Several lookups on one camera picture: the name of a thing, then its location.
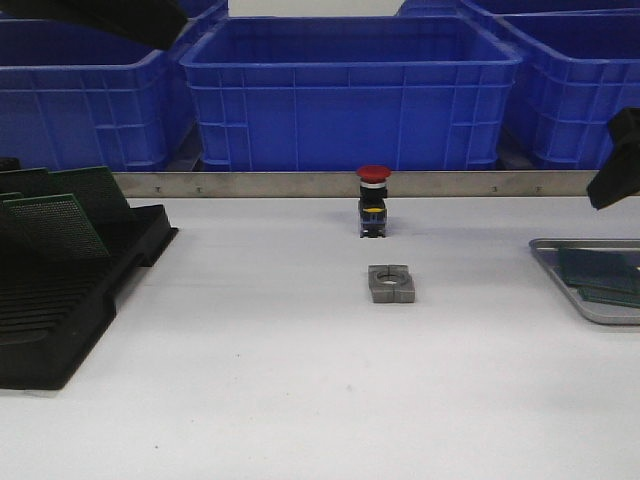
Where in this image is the blue plastic crate centre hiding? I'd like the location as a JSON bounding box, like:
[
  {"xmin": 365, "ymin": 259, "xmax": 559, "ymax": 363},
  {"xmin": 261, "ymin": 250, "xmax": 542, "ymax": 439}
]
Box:
[{"xmin": 181, "ymin": 16, "xmax": 521, "ymax": 172}]

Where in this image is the blue plastic crate far right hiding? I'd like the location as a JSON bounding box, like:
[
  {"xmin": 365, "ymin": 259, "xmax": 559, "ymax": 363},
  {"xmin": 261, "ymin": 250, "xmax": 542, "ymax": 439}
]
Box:
[{"xmin": 396, "ymin": 0, "xmax": 639, "ymax": 16}]

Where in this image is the black circuit board rack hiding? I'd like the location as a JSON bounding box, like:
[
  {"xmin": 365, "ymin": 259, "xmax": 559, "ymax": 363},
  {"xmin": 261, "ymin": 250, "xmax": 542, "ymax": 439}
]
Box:
[{"xmin": 0, "ymin": 157, "xmax": 180, "ymax": 392}]

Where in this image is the silver metal tray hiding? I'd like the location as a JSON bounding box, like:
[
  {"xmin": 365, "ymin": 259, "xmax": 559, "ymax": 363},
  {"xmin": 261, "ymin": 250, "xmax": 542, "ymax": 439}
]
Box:
[{"xmin": 529, "ymin": 238, "xmax": 639, "ymax": 327}]

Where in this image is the blue plastic crate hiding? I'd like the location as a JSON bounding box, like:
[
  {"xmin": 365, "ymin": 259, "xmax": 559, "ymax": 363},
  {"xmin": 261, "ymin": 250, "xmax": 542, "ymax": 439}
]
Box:
[
  {"xmin": 181, "ymin": 16, "xmax": 521, "ymax": 172},
  {"xmin": 396, "ymin": 0, "xmax": 639, "ymax": 16},
  {"xmin": 495, "ymin": 14, "xmax": 639, "ymax": 170},
  {"xmin": 1, "ymin": 20, "xmax": 197, "ymax": 172}
]

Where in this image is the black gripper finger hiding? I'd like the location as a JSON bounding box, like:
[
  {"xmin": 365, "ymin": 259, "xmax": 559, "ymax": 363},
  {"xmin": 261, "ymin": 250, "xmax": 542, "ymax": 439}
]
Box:
[
  {"xmin": 14, "ymin": 0, "xmax": 188, "ymax": 50},
  {"xmin": 587, "ymin": 107, "xmax": 639, "ymax": 210}
]

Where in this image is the blue plastic crate left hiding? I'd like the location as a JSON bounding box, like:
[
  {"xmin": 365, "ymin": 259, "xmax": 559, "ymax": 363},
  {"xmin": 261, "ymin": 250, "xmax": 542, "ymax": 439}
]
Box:
[{"xmin": 1, "ymin": 20, "xmax": 197, "ymax": 172}]

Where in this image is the red emergency stop button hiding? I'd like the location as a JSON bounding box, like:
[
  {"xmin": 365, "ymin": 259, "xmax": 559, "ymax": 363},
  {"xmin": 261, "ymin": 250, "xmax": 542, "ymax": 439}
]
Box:
[{"xmin": 356, "ymin": 165, "xmax": 392, "ymax": 238}]

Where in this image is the grey metal clamp block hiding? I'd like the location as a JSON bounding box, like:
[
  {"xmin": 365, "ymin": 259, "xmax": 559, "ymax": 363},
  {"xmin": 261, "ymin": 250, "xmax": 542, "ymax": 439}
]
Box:
[{"xmin": 368, "ymin": 264, "xmax": 416, "ymax": 304}]

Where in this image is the green circuit board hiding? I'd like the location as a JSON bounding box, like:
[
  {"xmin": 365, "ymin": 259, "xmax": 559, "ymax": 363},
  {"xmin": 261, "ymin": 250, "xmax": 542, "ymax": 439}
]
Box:
[
  {"xmin": 558, "ymin": 248, "xmax": 639, "ymax": 293},
  {"xmin": 578, "ymin": 286, "xmax": 639, "ymax": 308},
  {"xmin": 1, "ymin": 194, "xmax": 110, "ymax": 262},
  {"xmin": 50, "ymin": 166, "xmax": 136, "ymax": 224},
  {"xmin": 1, "ymin": 168, "xmax": 56, "ymax": 198}
]

